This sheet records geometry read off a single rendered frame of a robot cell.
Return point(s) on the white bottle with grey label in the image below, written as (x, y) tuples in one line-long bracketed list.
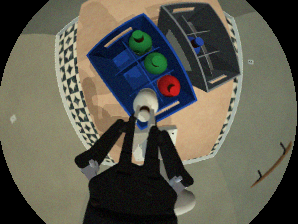
[(147, 98)]

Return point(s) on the dark blue crate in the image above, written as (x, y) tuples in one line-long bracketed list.
[(108, 61)]

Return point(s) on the dark grey divided crate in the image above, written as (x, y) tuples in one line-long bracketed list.
[(223, 62)]

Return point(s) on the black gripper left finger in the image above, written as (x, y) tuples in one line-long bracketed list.
[(88, 162)]

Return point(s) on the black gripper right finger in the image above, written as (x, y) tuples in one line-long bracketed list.
[(172, 162)]

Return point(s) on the red bottle with pink label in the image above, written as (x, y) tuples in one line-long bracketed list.
[(168, 86)]

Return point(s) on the green bottle with pale green label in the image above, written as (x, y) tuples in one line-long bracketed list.
[(140, 42), (153, 61)]

